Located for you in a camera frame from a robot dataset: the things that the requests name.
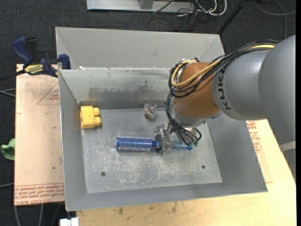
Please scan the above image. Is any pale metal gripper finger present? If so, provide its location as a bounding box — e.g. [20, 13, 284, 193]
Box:
[154, 124, 170, 139]
[157, 139, 174, 155]

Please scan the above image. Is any clear colourful spinning top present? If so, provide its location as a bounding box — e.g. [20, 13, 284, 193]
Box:
[143, 103, 158, 120]

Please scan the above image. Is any blue round hair brush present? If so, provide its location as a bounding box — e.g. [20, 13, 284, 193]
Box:
[116, 135, 193, 152]

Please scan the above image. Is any grey metal bin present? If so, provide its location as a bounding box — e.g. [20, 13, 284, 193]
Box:
[55, 26, 268, 211]

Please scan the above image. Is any yellow toy building block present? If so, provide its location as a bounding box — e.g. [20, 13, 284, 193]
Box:
[79, 105, 102, 129]

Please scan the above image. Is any brown cardboard board red print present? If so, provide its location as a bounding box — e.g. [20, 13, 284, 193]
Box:
[14, 64, 275, 207]

